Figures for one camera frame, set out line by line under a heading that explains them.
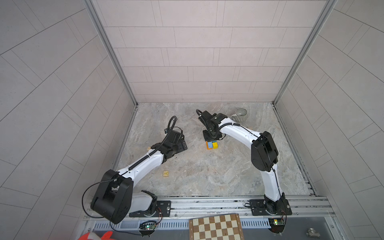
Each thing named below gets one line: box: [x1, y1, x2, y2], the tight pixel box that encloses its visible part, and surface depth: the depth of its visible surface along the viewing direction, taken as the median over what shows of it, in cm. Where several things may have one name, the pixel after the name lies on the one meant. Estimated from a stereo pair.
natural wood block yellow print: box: [163, 170, 170, 177], surface depth 82 cm
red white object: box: [78, 231, 114, 240], surface depth 61 cm
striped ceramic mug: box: [231, 108, 248, 123], surface depth 104 cm
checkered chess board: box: [189, 213, 245, 240], surface depth 65 cm
